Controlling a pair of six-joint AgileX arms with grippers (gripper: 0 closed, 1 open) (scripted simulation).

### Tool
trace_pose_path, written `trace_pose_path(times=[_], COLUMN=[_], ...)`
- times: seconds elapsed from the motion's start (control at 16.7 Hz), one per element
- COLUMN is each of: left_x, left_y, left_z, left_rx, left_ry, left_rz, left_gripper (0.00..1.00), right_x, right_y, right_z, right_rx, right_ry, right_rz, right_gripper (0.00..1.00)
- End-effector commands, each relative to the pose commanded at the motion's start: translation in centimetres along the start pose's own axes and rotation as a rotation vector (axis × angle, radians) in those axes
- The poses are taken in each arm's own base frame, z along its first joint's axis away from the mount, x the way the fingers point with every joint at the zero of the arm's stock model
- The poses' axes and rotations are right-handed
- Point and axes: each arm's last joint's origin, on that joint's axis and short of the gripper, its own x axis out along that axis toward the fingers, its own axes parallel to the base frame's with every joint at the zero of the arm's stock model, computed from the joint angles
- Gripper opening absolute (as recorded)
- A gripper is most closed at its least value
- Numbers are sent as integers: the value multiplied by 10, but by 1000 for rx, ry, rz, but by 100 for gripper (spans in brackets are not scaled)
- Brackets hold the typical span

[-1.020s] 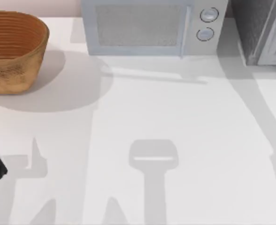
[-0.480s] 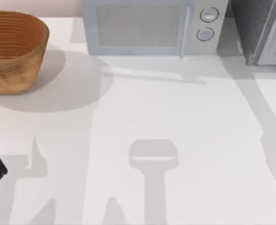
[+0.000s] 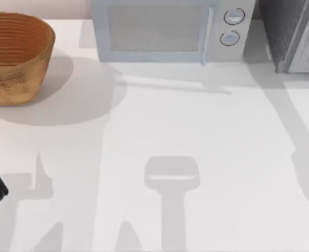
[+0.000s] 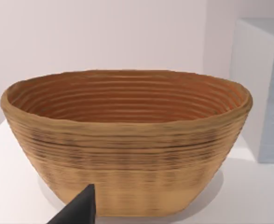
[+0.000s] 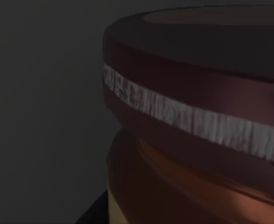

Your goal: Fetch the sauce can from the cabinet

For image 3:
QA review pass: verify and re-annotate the round microwave knob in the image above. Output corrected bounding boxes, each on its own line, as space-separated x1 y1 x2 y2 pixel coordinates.
219 29 241 47
223 7 246 25

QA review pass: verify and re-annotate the microwave door handle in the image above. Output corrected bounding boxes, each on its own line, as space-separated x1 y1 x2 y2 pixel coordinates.
202 6 215 66

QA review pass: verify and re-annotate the pale microwave oven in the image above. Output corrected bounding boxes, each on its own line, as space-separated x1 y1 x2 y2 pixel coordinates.
89 0 257 66

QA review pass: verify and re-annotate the microwave oven door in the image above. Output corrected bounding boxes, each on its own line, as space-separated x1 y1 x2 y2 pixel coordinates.
90 0 215 64

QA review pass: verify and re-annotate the brown wicker basket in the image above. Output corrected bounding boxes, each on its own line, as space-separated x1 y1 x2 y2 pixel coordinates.
0 12 56 106

